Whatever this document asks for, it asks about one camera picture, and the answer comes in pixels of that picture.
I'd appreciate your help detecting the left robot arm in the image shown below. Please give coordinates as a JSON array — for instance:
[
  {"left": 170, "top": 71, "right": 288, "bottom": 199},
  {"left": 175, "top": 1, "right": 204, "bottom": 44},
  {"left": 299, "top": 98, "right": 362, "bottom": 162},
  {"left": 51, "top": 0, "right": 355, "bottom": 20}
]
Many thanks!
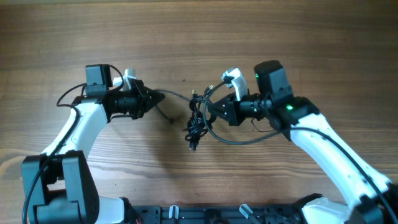
[{"left": 21, "top": 64, "right": 165, "bottom": 223}]

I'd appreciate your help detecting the black cable bundle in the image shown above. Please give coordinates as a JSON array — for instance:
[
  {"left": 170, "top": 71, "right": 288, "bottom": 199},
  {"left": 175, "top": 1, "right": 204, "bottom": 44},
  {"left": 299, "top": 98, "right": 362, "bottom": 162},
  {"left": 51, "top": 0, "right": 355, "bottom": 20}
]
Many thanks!
[{"left": 154, "top": 83, "right": 218, "bottom": 152}]

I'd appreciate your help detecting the camera black cable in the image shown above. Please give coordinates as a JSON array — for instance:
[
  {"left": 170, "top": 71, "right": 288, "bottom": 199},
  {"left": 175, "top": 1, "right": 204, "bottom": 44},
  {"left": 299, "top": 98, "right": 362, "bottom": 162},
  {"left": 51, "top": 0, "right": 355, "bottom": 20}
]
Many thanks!
[
  {"left": 22, "top": 63, "right": 125, "bottom": 224},
  {"left": 202, "top": 78, "right": 398, "bottom": 224}
]

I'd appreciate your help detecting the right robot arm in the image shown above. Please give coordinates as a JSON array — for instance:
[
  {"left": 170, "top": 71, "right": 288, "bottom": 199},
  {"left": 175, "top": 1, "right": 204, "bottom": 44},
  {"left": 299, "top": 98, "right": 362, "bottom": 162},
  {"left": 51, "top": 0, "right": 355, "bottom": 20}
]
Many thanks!
[{"left": 203, "top": 60, "right": 397, "bottom": 223}]

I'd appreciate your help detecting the left camera black cable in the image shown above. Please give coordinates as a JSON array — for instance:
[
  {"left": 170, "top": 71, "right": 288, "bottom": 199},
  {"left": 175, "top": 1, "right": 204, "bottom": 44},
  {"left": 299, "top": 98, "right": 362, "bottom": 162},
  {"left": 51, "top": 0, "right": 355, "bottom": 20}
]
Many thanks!
[{"left": 22, "top": 63, "right": 125, "bottom": 224}]

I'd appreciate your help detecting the right camera black cable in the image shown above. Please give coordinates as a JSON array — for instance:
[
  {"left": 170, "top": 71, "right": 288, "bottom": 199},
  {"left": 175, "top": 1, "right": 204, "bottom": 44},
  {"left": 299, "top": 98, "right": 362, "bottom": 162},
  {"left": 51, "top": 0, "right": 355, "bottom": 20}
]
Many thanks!
[{"left": 202, "top": 78, "right": 398, "bottom": 224}]

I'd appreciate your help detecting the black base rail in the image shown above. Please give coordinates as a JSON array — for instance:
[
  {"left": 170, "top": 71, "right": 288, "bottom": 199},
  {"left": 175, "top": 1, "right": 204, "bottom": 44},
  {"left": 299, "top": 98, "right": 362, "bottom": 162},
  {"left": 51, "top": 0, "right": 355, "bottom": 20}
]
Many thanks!
[{"left": 133, "top": 204, "right": 305, "bottom": 224}]

